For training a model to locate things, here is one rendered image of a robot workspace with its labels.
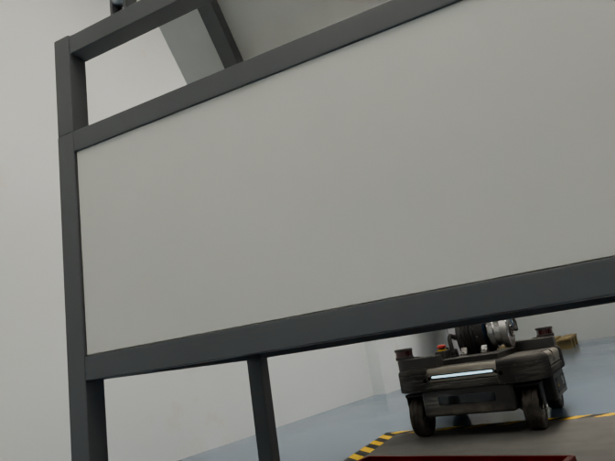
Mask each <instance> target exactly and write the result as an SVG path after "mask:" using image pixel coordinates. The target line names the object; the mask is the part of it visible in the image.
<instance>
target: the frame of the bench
mask: <svg viewBox="0 0 615 461"><path fill-rule="evenodd" d="M460 1H463V0H390V1H388V2H386V3H383V4H381V5H378V6H376V7H373V8H371V9H368V10H366V11H364V12H361V13H359V14H357V15H355V16H351V17H349V18H346V19H344V20H341V21H340V22H338V23H335V24H333V25H330V26H328V27H324V28H322V29H320V30H318V31H315V32H313V33H311V34H308V35H306V36H303V37H302V38H298V39H296V40H293V41H291V42H288V43H286V44H285V45H282V46H280V47H277V48H274V49H271V50H269V51H266V52H265V53H263V54H260V55H258V56H255V57H253V58H250V59H248V60H245V61H243V62H240V63H238V64H236V65H233V66H231V67H229V68H227V69H224V70H221V71H218V72H216V73H213V74H211V75H210V76H207V77H205V78H202V79H200V80H196V81H194V82H192V83H190V84H187V85H185V86H183V87H180V88H178V89H175V90H173V91H170V92H168V93H165V94H163V95H161V96H158V97H156V98H154V99H152V100H149V101H147V102H143V103H141V104H138V105H136V106H135V107H132V108H130V109H127V110H125V111H122V112H120V113H117V114H115V115H112V116H110V117H108V118H105V119H103V120H100V121H99V122H97V123H93V124H90V125H88V126H85V127H83V128H81V129H79V130H77V131H74V132H72V133H70V134H66V135H63V136H62V137H59V138H58V146H59V188H60V210H61V231H62V253H63V274H64V296H65V317H66V339H67V361H68V383H69V404H70V446H71V461H108V446H107V430H106V414H105V398H104V382H103V380H106V379H113V378H120V377H127V376H135V375H141V374H148V373H155V372H162V371H169V370H183V369H189V368H197V367H203V366H210V365H217V364H224V363H232V362H238V361H246V360H247V367H248V374H249V382H250V390H251V397H252V406H253V413H254V428H255V436H256V443H257V451H258V459H259V461H280V455H279V448H278V442H277V434H276V427H275V413H274V405H273V399H272V392H271V384H270V377H269V369H268V362H267V358H270V357H275V356H281V355H287V354H293V353H298V352H305V351H310V350H316V349H323V348H333V347H338V346H345V345H350V344H356V343H362V342H368V341H374V340H380V339H386V338H397V337H402V336H408V335H414V334H420V333H426V332H431V331H438V330H443V329H449V328H455V327H465V326H472V325H478V324H483V323H490V322H495V321H501V320H506V319H513V318H518V317H524V316H535V315H541V314H547V313H553V312H558V311H565V310H570V309H576V308H581V307H588V306H598V305H605V304H610V303H615V256H614V257H609V258H605V259H599V260H595V261H590V262H584V263H576V264H571V265H566V266H561V267H556V268H551V269H546V270H542V271H536V272H531V273H522V274H517V275H513V276H507V277H503V278H498V279H493V280H488V281H483V282H478V283H473V284H464V285H459V286H454V287H449V288H444V289H439V290H435V291H430V292H424V293H420V294H415V295H406V296H401V297H396V298H391V299H386V300H381V301H376V302H371V303H367V304H361V305H356V306H347V307H343V308H338V309H332V310H328V311H323V312H317V313H313V314H308V315H303V316H294V317H290V318H284V319H279V320H275V321H269V322H264V323H260V324H254V325H250V326H245V327H236V328H231V329H226V330H221V331H216V332H211V333H206V334H201V335H197V336H191V337H186V338H177V339H172V340H168V341H162V342H157V343H153V344H148V345H143V346H138V347H133V348H124V349H119V350H114V351H109V352H104V353H99V354H94V355H87V340H86V322H85V304H84V286H83V269H82V250H81V215H80V198H79V179H78V161H77V152H79V151H80V150H83V149H85V148H88V147H90V146H93V145H97V144H99V143H101V142H104V141H106V140H109V139H111V138H114V137H116V136H118V135H121V134H125V133H127V132H130V131H132V130H134V129H136V128H139V127H141V126H144V125H147V124H149V123H152V122H155V121H157V120H160V119H162V118H165V117H167V116H169V115H172V114H174V113H178V112H181V111H183V110H186V109H188V108H190V107H192V106H195V105H198V104H200V103H203V102H206V101H208V100H211V99H213V98H216V97H218V96H221V95H223V94H225V93H228V92H230V91H234V90H237V89H239V88H241V87H243V86H246V85H249V84H251V83H254V82H256V81H259V80H262V79H264V78H267V77H269V76H272V75H275V74H276V73H279V72H281V71H284V70H288V69H290V68H293V67H295V66H297V65H300V64H302V63H305V62H307V61H310V60H312V59H315V58H318V57H320V56H323V55H326V54H328V53H330V52H332V51H335V50H337V49H340V48H344V47H346V46H349V45H351V44H353V43H356V42H358V41H361V40H363V39H366V38H369V37H371V36H374V35H377V34H379V33H382V32H384V31H386V30H388V29H391V28H393V27H397V26H400V25H402V24H404V23H407V22H409V21H412V20H414V19H417V18H419V17H421V16H425V15H428V14H430V13H433V12H435V11H437V10H439V9H442V8H444V7H447V6H449V5H454V4H455V3H458V2H460Z"/></svg>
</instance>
